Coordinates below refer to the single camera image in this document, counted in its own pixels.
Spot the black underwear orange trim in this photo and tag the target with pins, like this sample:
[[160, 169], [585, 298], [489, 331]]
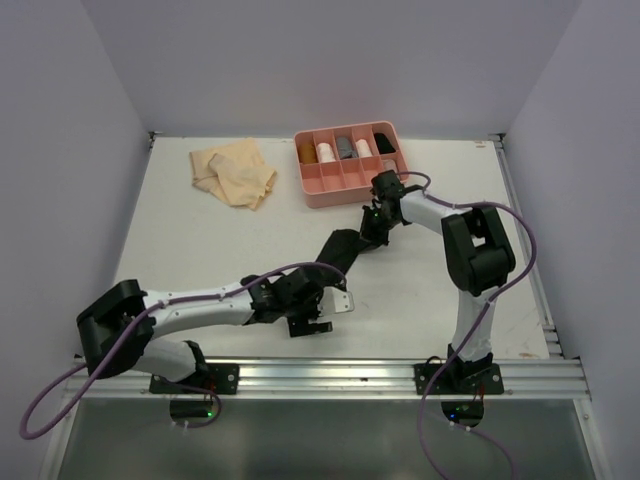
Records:
[[342, 248]]

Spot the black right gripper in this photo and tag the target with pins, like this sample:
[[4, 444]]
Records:
[[368, 233]]

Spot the grey rolled underwear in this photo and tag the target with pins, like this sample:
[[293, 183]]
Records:
[[345, 148]]

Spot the beige underwear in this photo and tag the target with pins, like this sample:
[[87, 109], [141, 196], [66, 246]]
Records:
[[234, 173]]

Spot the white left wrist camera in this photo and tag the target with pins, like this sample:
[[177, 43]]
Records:
[[335, 301]]

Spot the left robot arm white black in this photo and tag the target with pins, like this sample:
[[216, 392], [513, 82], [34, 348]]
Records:
[[127, 327]]

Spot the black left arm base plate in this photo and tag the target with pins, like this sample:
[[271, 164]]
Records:
[[219, 378]]

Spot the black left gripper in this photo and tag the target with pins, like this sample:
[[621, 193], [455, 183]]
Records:
[[301, 324]]

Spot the pink underwear cream waistband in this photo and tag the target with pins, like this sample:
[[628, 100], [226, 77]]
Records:
[[389, 165]]

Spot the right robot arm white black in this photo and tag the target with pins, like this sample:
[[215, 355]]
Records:
[[478, 253]]

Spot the black rolled underwear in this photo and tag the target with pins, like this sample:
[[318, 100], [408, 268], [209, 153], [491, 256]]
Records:
[[384, 144]]

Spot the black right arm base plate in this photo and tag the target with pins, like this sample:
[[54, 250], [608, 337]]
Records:
[[482, 377]]

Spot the brown rolled underwear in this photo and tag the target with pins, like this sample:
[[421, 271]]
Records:
[[307, 154]]

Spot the pink divided organizer tray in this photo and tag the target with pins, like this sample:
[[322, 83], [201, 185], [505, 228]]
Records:
[[346, 181]]

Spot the aluminium table frame rail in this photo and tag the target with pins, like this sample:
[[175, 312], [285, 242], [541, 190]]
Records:
[[403, 309]]

